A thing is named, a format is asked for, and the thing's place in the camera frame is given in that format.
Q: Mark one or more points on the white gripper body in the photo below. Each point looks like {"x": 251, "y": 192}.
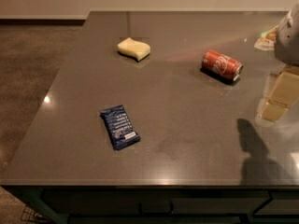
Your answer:
{"x": 288, "y": 42}

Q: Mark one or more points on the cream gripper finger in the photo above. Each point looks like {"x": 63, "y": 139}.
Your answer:
{"x": 280, "y": 94}

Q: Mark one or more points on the red coke can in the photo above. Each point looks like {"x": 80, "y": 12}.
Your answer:
{"x": 222, "y": 65}

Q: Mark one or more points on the crumpled snack bag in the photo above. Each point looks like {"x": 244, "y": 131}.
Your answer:
{"x": 267, "y": 40}

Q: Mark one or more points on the yellow sponge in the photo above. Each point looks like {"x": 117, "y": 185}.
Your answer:
{"x": 133, "y": 48}

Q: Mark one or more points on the blue snack packet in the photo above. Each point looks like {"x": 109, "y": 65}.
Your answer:
{"x": 119, "y": 127}

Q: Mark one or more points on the dark drawer cabinet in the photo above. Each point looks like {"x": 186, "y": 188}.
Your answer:
{"x": 95, "y": 205}

